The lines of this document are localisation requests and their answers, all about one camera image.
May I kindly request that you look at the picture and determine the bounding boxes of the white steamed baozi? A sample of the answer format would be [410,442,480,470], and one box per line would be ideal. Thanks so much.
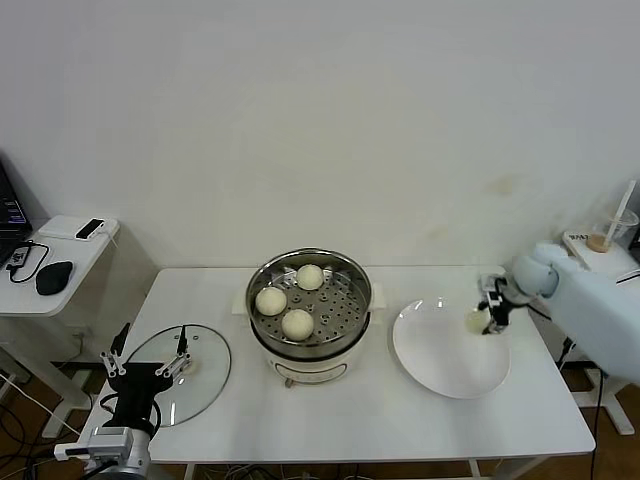
[464,309,494,336]
[255,287,288,317]
[296,263,324,291]
[280,308,315,341]

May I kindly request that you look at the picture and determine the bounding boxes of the plastic cup with straw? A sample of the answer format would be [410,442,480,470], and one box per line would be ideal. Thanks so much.
[602,180,637,250]

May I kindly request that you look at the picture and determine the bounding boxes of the black laptop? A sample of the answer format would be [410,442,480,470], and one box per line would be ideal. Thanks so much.
[0,152,35,269]

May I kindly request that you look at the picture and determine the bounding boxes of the white floor cable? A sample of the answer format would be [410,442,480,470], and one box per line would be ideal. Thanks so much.
[0,372,84,436]

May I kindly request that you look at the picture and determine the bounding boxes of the white side table with cup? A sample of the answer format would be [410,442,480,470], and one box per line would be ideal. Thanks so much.
[514,229,640,436]

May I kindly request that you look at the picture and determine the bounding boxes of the clear plastic drink cup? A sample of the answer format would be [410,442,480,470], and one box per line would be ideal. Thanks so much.
[587,208,640,254]

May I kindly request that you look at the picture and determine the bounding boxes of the small adapter with black cable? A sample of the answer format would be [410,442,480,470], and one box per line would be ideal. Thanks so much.
[5,239,51,285]

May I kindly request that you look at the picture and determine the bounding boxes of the black power cable with plug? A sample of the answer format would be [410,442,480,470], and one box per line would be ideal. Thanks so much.
[558,269,640,480]

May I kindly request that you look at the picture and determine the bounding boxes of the flat white box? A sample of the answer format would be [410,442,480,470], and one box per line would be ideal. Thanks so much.
[38,215,121,243]

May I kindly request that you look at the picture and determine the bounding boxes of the white round plate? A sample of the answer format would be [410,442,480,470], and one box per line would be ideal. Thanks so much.
[392,298,512,400]

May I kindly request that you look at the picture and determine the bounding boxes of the black computer mouse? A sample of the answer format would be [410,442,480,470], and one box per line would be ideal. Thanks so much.
[34,260,75,296]

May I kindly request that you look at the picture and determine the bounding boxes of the white electric cooker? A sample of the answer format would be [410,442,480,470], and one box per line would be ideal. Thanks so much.
[231,282,389,389]

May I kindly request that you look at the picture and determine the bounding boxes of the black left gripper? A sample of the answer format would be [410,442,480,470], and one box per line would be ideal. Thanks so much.
[97,322,194,431]

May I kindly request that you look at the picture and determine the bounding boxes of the white side table with laptop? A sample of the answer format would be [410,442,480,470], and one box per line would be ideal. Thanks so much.
[0,215,161,441]

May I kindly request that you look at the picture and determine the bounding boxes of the black and white phone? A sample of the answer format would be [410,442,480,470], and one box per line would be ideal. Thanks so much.
[75,218,107,241]

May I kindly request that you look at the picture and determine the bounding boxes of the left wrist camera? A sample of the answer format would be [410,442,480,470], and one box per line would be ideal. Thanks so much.
[53,442,92,462]

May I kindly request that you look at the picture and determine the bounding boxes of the round glass pot lid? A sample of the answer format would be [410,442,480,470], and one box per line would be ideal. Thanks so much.
[119,323,233,427]

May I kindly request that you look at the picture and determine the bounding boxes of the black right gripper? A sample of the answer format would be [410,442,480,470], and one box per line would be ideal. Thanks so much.
[475,273,517,335]

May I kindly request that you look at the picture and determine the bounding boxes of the steel steamer basket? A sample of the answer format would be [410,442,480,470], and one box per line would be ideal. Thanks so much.
[244,248,374,360]

